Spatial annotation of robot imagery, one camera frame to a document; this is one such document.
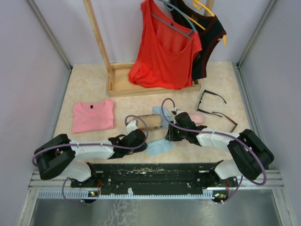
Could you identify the red tank top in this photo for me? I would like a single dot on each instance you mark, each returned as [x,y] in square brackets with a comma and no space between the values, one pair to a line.
[166,52]

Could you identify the pink glasses case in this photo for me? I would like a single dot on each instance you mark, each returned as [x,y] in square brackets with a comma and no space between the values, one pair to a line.
[197,118]

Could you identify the small light blue cloth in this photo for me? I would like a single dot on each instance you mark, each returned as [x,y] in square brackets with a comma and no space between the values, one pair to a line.
[158,147]

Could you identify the black frame sunglasses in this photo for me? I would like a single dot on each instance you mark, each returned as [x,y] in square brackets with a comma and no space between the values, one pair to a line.
[207,101]

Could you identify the yellow plastic hanger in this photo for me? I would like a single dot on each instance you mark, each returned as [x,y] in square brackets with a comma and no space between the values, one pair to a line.
[207,14]

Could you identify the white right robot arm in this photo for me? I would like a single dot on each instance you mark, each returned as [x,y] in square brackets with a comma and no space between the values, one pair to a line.
[250,156]

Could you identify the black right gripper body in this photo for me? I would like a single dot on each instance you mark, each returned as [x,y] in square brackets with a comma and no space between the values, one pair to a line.
[177,135]

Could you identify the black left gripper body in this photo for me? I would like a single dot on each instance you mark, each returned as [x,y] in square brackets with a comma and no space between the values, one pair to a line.
[140,149]

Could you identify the tortoiseshell brown sunglasses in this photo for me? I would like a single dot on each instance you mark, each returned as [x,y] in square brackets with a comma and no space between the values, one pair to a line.
[219,121]

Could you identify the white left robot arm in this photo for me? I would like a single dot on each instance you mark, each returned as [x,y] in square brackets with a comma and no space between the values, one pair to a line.
[62,156]

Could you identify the plaid brown glasses case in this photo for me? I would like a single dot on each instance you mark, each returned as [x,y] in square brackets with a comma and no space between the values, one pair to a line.
[152,121]

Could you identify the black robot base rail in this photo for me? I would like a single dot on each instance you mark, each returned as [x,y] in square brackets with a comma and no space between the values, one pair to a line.
[159,180]

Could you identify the wooden clothes rack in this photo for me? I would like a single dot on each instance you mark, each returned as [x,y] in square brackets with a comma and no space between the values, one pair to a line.
[118,83]

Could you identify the black maroon-trimmed tank top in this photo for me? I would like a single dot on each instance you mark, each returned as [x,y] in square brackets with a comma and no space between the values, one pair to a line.
[201,59]

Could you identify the folded pink t-shirt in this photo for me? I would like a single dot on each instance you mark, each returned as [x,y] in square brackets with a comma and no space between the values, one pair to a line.
[93,117]

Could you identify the grey-blue plastic hanger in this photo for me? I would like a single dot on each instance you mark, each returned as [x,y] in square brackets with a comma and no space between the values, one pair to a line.
[179,22]

